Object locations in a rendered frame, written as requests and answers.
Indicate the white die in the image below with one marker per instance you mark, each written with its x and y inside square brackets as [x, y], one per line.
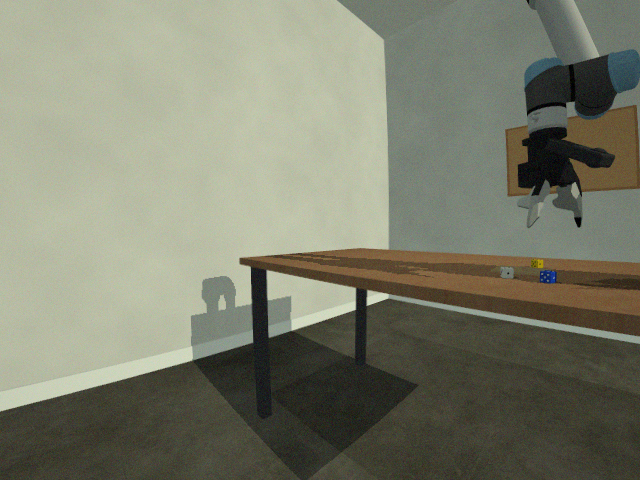
[507, 272]

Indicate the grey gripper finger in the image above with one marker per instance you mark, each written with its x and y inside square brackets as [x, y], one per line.
[569, 198]
[535, 199]

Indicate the tan square mat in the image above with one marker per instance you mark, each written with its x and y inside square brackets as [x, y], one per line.
[522, 270]

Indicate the blue die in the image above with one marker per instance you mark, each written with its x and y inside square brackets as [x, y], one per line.
[548, 276]

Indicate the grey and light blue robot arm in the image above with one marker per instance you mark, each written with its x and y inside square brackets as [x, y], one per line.
[549, 83]

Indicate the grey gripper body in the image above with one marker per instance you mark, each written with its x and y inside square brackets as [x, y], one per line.
[561, 169]

